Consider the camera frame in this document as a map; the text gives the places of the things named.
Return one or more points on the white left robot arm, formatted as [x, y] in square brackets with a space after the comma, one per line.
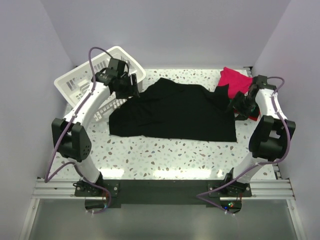
[70, 137]

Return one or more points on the white plastic laundry basket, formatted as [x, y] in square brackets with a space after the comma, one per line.
[74, 84]

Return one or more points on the pink folded t shirt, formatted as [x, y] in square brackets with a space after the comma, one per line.
[236, 81]

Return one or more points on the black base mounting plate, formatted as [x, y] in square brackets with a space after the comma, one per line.
[144, 192]

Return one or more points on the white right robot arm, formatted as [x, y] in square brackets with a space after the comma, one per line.
[271, 140]

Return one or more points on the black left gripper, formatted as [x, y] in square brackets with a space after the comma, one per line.
[127, 94]

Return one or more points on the black t shirt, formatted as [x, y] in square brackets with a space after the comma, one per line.
[171, 110]

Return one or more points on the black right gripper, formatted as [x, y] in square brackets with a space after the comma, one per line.
[242, 114]

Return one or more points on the red folded t shirt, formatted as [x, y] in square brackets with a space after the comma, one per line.
[253, 117]

